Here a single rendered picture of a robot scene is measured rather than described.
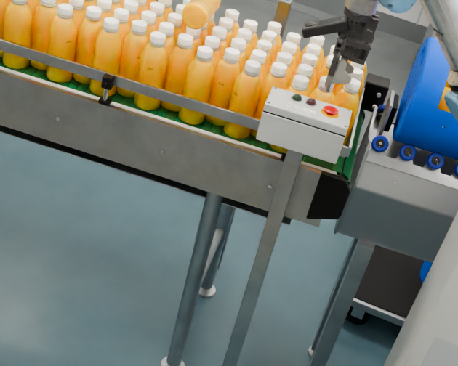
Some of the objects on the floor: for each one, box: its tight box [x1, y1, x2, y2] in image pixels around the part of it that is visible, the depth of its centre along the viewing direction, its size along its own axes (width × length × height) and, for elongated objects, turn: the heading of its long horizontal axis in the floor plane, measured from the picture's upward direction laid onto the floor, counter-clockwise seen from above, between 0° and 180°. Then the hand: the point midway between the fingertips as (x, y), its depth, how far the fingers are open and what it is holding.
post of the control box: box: [222, 150, 303, 366], centre depth 211 cm, size 4×4×100 cm
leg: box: [308, 240, 375, 366], centre depth 237 cm, size 6×6×63 cm
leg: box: [308, 237, 358, 357], centre depth 248 cm, size 6×6×63 cm
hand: (327, 82), depth 191 cm, fingers closed on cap, 4 cm apart
